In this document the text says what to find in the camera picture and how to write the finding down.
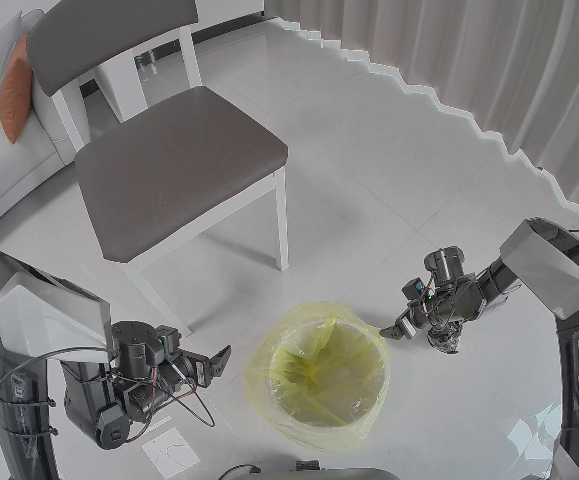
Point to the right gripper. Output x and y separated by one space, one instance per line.
409 327

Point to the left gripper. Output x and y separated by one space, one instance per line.
197 370

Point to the yellow plastic bag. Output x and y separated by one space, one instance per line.
319 368

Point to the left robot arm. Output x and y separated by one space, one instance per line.
44 298

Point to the crumpled black plastic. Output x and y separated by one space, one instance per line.
444 343

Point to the white trash bin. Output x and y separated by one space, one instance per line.
369 393

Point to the white chair with grey seat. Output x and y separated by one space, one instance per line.
169 168

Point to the light beige curtain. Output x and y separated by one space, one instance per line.
469 43

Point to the orange cushion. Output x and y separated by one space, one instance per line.
14 98

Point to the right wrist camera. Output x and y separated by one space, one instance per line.
413 289

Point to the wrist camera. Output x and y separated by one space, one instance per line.
169 340
413 289

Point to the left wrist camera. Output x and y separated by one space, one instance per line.
169 340

